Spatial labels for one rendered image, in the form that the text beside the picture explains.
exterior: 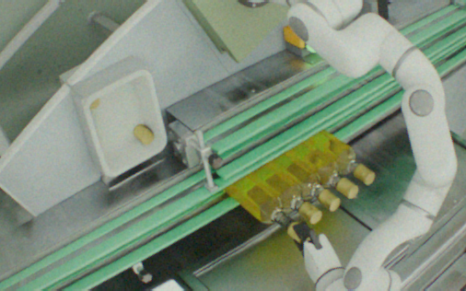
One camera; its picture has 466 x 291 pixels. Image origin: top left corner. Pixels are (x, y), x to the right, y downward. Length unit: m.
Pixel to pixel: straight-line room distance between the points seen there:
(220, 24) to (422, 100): 0.56
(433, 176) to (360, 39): 0.30
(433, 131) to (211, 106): 0.63
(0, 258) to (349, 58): 0.92
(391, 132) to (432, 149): 0.82
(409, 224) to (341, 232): 0.43
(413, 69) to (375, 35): 0.10
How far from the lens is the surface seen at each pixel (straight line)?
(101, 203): 1.51
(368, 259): 1.15
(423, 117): 1.13
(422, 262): 1.51
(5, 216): 1.95
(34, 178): 1.50
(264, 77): 1.62
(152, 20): 1.47
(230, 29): 1.50
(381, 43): 1.24
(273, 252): 1.55
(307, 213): 1.44
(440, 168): 1.12
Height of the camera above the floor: 1.97
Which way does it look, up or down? 44 degrees down
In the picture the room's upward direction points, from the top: 127 degrees clockwise
